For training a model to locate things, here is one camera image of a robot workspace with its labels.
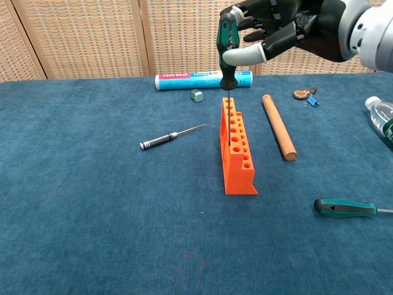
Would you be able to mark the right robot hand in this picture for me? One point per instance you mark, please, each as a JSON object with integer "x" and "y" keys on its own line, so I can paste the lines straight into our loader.
{"x": 316, "y": 27}

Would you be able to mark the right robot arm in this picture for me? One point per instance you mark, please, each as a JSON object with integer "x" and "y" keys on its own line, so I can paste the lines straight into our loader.
{"x": 374, "y": 33}

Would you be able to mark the orange screwdriver rack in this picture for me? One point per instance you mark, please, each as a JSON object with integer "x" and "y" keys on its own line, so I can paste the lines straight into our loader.
{"x": 236, "y": 181}

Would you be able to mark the blue binder clip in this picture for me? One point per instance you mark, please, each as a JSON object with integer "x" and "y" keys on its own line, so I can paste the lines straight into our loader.
{"x": 313, "y": 100}

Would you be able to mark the wooden dowel rod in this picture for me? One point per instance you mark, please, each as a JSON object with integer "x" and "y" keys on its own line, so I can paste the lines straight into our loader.
{"x": 277, "y": 126}

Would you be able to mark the clear water bottle green label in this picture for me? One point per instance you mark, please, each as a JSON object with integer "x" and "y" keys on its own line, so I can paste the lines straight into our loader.
{"x": 380, "y": 116}

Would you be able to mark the blue food wrap roll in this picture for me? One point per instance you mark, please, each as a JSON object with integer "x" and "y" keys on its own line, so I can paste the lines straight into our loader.
{"x": 190, "y": 82}

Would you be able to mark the small grey-green block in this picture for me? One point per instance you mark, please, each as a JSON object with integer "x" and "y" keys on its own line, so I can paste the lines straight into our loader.
{"x": 197, "y": 96}

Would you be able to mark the black silver precision screwdriver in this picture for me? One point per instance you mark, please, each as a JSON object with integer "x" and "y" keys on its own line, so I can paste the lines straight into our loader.
{"x": 159, "y": 140}

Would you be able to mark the woven bamboo folding screen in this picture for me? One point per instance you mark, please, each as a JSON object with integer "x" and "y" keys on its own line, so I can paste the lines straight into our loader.
{"x": 92, "y": 37}

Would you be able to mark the blue table cloth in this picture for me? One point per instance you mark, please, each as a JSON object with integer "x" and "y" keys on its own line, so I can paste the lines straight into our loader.
{"x": 92, "y": 199}

